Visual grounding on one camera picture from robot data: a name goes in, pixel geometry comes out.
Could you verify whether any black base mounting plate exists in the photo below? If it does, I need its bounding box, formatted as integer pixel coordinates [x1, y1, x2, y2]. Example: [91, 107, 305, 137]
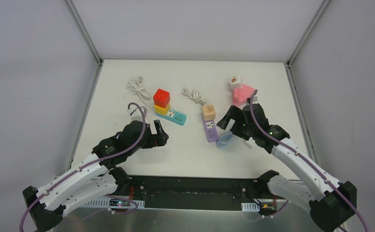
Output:
[113, 175, 279, 203]

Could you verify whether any light blue power strip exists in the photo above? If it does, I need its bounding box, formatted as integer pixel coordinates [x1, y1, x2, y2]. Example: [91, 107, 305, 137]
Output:
[253, 95, 260, 103]

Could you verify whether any white coiled cable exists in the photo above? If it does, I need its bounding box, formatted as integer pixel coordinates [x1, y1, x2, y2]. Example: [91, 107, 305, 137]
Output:
[125, 76, 154, 110]
[182, 88, 209, 106]

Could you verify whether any yellow cube adapter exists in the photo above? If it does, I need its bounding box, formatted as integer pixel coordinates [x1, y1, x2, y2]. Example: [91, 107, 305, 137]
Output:
[154, 103, 170, 116]

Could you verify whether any purple power strip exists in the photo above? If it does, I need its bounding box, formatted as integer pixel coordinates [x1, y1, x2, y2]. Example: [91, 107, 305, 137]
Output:
[203, 119, 219, 143]

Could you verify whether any aluminium frame rail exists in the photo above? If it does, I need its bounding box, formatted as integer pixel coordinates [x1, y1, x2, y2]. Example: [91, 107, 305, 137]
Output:
[79, 193, 277, 215]

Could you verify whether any white USB charger plug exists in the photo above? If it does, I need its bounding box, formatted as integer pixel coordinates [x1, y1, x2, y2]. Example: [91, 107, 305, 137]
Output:
[244, 139, 255, 149]

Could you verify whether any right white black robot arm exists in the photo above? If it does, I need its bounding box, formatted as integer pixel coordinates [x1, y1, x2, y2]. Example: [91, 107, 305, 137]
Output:
[217, 103, 357, 232]

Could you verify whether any white coiled cable middle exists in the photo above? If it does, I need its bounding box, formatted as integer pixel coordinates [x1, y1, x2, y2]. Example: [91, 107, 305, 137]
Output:
[182, 88, 209, 106]

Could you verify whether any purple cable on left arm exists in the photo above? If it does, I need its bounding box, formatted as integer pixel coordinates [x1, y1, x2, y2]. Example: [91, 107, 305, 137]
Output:
[19, 102, 147, 232]

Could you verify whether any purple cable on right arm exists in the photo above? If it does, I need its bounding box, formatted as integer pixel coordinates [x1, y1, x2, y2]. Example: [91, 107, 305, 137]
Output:
[241, 89, 370, 232]

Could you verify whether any white coiled cable left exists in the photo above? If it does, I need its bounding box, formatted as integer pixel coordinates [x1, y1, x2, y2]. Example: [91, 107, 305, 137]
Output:
[125, 76, 154, 110]

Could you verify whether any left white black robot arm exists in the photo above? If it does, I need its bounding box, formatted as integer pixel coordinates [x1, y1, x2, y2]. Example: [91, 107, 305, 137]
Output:
[19, 120, 169, 232]

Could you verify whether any beige cube adapter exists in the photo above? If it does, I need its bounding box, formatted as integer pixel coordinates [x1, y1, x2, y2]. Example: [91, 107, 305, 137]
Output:
[202, 104, 216, 121]

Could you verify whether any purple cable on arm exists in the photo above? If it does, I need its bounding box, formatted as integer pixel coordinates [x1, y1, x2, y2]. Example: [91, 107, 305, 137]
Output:
[19, 102, 147, 232]
[241, 89, 370, 232]

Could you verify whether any teal power strip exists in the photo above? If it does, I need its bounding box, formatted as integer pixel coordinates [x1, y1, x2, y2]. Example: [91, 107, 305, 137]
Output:
[156, 109, 187, 126]

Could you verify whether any red cube adapter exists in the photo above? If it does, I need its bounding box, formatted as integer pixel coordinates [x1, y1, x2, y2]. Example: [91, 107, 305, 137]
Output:
[153, 88, 170, 108]

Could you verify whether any pink triangular power socket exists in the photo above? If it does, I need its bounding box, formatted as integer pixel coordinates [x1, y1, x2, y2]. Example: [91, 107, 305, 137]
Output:
[232, 85, 255, 107]

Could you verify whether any white cube adapter with picture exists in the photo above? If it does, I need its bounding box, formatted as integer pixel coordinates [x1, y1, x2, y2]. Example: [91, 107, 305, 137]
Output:
[230, 75, 243, 90]

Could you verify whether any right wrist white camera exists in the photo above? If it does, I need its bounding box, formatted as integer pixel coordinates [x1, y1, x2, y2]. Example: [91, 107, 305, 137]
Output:
[247, 95, 260, 104]

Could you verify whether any light blue coiled cable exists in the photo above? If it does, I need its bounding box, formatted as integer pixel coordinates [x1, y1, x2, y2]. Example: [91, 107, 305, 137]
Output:
[216, 131, 236, 150]

